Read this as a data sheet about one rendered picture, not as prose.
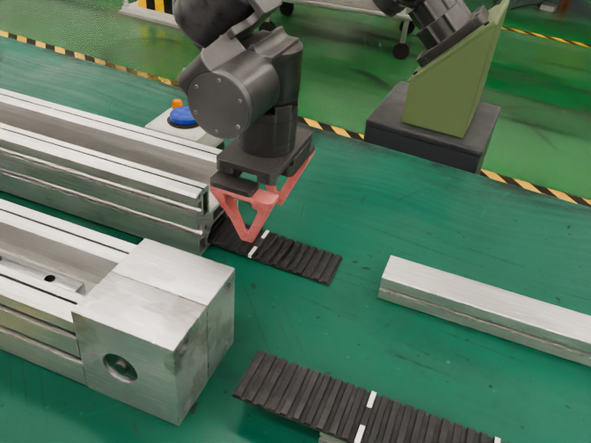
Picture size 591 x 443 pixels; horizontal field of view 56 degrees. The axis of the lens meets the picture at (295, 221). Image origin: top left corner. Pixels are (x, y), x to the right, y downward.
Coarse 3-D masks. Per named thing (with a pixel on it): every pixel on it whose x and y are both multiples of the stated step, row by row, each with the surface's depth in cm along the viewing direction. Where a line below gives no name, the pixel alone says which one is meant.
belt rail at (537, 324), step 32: (384, 288) 59; (416, 288) 57; (448, 288) 57; (480, 288) 58; (448, 320) 58; (480, 320) 57; (512, 320) 55; (544, 320) 55; (576, 320) 55; (576, 352) 54
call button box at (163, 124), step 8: (168, 112) 77; (152, 120) 75; (160, 120) 75; (168, 120) 74; (152, 128) 73; (160, 128) 73; (168, 128) 73; (176, 128) 74; (184, 128) 74; (192, 128) 74; (200, 128) 74; (176, 136) 72; (184, 136) 72; (192, 136) 72; (200, 136) 72; (208, 136) 74; (208, 144) 75; (216, 144) 78
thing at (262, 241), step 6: (264, 234) 66; (270, 234) 66; (276, 234) 66; (258, 240) 65; (264, 240) 65; (270, 240) 65; (252, 246) 64; (258, 246) 64; (264, 246) 64; (270, 246) 64; (252, 252) 63; (258, 252) 63; (264, 252) 63; (252, 258) 63; (258, 258) 62
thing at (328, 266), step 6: (330, 252) 64; (324, 258) 64; (330, 258) 64; (336, 258) 64; (342, 258) 64; (324, 264) 63; (330, 264) 63; (336, 264) 63; (318, 270) 62; (324, 270) 62; (330, 270) 62; (336, 270) 62; (318, 276) 61; (324, 276) 61; (330, 276) 61; (324, 282) 61; (330, 282) 61
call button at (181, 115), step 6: (174, 108) 75; (180, 108) 75; (186, 108) 75; (174, 114) 74; (180, 114) 74; (186, 114) 74; (174, 120) 74; (180, 120) 73; (186, 120) 73; (192, 120) 74
